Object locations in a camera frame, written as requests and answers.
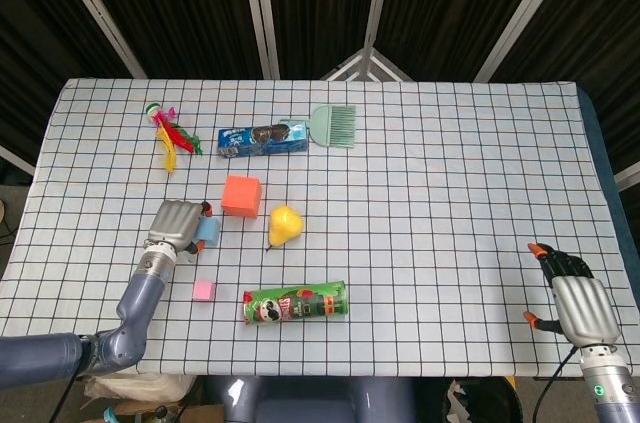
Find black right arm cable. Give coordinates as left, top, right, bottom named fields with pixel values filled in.
left=532, top=347, right=581, bottom=423

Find green Pringles can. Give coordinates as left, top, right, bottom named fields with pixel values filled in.
left=242, top=279, right=349, bottom=327

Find large orange foam block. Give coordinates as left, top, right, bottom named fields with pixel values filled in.
left=221, top=174, right=264, bottom=220

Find teal hand brush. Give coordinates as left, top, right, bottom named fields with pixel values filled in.
left=308, top=104, right=358, bottom=150

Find blue-grey robot torso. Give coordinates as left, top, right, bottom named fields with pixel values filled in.
left=202, top=375, right=419, bottom=423

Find dark blue table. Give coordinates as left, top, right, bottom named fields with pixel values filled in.
left=578, top=85, right=632, bottom=264

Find white metal screen foot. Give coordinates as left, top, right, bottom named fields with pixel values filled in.
left=319, top=45, right=414, bottom=83

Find white plastic bag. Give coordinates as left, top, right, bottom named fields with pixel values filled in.
left=82, top=373, right=199, bottom=407

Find yellow pear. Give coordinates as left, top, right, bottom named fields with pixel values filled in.
left=266, top=204, right=305, bottom=251

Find colourful feather shuttlecock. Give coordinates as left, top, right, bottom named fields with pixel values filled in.
left=145, top=102, right=204, bottom=174

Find medium blue foam block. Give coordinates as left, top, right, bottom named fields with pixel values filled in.
left=194, top=216, right=222, bottom=248

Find black bin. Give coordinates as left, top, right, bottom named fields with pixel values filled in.
left=442, top=377, right=524, bottom=423

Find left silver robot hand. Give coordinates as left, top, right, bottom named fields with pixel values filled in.
left=143, top=200, right=214, bottom=257

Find blue Oreo cookie box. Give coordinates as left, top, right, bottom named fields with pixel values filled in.
left=217, top=121, right=310, bottom=159

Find white black-checked tablecloth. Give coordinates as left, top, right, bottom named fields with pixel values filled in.
left=0, top=76, right=632, bottom=378

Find pink small cube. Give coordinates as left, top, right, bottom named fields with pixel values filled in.
left=192, top=280, right=217, bottom=303

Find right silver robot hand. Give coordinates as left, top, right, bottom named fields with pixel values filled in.
left=523, top=241, right=623, bottom=347

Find black folding screen white frames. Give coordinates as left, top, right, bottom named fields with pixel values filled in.
left=0, top=0, right=640, bottom=189

